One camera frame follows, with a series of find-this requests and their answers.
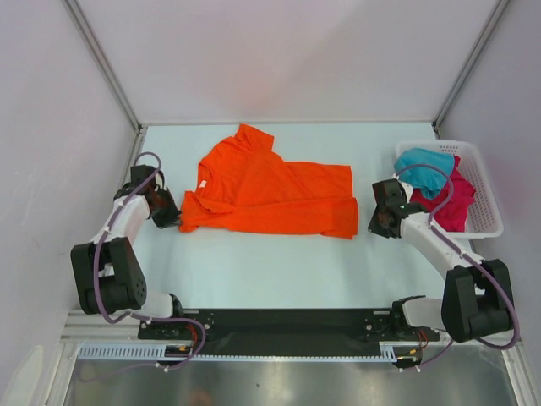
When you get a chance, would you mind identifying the right rear frame post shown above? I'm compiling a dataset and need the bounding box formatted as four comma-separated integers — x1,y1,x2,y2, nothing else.
432,0,515,137

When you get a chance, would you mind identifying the frame post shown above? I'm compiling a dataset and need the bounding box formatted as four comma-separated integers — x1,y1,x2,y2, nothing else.
432,0,515,137
61,0,142,134

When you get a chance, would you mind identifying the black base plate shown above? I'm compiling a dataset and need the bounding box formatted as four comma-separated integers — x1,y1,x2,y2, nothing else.
137,307,441,357

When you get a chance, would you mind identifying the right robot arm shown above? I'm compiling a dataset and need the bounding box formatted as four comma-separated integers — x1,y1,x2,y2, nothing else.
368,178,520,343

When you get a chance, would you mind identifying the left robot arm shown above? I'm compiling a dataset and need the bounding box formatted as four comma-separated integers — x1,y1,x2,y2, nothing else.
70,165,187,338

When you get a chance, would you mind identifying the magenta t-shirt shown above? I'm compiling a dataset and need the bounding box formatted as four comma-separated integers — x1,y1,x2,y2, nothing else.
411,156,476,233

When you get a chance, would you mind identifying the aluminium frame rail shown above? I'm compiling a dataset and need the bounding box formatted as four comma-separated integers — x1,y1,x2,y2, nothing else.
58,307,525,348

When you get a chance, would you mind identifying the white plastic basket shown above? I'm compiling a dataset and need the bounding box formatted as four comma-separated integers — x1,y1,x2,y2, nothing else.
396,140,504,239

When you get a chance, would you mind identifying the left rear frame post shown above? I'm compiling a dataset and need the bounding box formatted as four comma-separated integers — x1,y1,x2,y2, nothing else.
61,0,142,134

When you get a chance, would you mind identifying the teal t-shirt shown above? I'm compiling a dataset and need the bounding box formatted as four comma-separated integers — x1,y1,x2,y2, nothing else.
394,147,455,200

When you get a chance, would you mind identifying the orange t-shirt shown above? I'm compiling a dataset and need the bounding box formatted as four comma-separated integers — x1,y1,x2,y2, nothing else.
178,124,359,239

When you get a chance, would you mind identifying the white slotted cable duct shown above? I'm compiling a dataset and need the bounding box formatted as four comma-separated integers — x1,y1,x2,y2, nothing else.
77,343,420,363

